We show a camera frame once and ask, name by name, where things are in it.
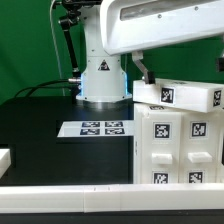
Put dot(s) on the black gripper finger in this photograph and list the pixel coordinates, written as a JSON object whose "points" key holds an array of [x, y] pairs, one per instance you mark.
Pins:
{"points": [[220, 62]]}

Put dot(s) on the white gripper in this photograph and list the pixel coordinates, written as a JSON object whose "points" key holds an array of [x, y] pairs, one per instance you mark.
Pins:
{"points": [[132, 25]]}

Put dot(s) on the white box with tags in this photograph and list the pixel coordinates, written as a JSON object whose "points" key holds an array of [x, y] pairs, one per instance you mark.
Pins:
{"points": [[187, 95]]}

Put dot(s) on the white door panel with tag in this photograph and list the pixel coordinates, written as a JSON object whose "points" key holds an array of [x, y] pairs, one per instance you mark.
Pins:
{"points": [[160, 147]]}

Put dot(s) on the white cabinet body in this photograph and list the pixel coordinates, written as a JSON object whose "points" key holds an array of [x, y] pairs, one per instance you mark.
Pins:
{"points": [[140, 110]]}

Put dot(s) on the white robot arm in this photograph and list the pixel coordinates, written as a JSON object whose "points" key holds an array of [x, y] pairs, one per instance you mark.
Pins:
{"points": [[103, 79]]}

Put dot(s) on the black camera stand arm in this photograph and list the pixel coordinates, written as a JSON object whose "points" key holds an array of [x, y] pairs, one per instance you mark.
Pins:
{"points": [[66, 22]]}

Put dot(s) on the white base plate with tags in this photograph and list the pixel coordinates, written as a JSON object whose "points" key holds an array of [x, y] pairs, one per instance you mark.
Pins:
{"points": [[114, 128]]}

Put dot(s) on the white front boundary rail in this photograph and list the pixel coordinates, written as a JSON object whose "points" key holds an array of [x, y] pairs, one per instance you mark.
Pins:
{"points": [[109, 198]]}

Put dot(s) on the white boundary rail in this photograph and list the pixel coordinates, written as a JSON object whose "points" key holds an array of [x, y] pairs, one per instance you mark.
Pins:
{"points": [[109, 198], [5, 161]]}

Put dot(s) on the white left boundary rail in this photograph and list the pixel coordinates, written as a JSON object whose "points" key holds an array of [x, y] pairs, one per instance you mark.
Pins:
{"points": [[5, 161]]}

